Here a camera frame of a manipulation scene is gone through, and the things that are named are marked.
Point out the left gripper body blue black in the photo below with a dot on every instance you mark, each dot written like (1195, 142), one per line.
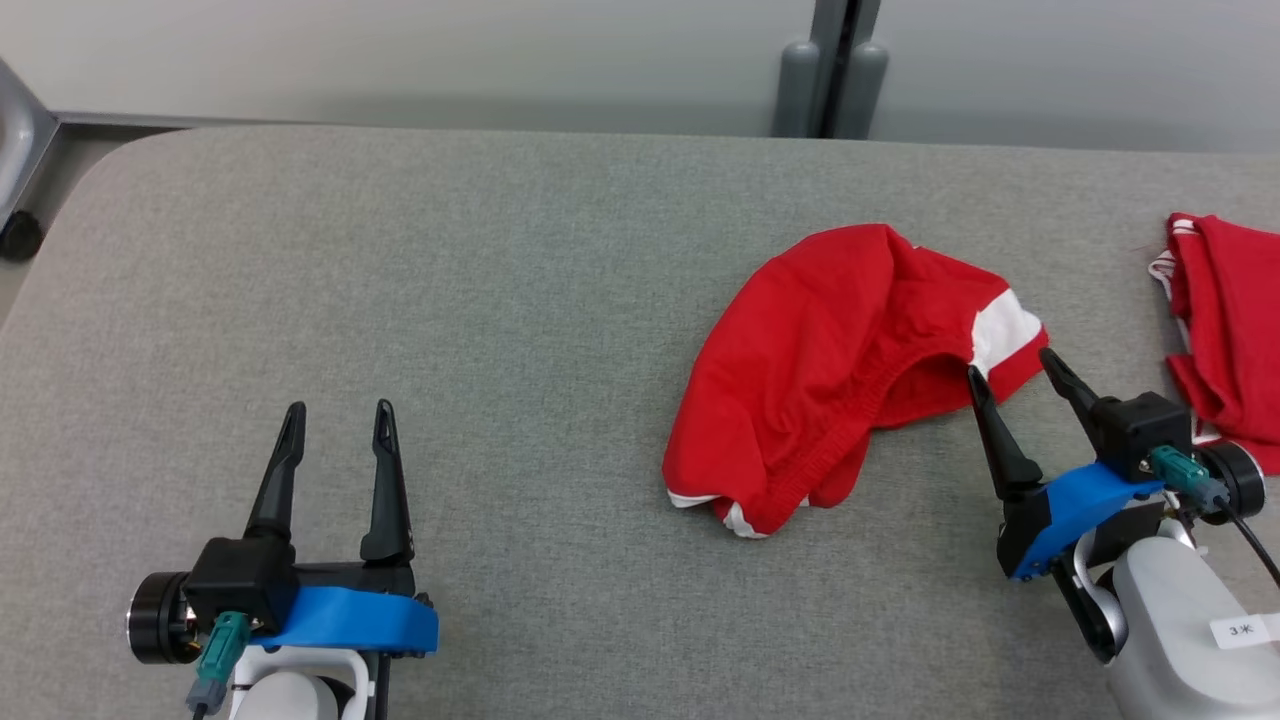
(350, 620)

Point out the red white shorts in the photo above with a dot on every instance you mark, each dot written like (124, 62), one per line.
(800, 380)

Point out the red white basketball jersey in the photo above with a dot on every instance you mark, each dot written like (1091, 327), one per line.
(1240, 330)

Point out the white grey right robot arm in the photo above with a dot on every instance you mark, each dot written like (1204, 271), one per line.
(1170, 620)

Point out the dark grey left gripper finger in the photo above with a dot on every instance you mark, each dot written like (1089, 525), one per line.
(388, 500)
(280, 490)

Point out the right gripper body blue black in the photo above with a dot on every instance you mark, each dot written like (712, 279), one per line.
(1070, 510)

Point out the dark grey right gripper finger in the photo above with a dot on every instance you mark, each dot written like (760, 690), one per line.
(1005, 455)
(1072, 390)

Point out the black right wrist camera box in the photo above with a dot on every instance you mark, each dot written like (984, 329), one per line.
(1140, 430)

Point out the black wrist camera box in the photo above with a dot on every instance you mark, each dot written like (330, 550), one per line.
(1140, 430)
(240, 585)

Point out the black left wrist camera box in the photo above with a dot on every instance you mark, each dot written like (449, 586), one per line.
(240, 585)

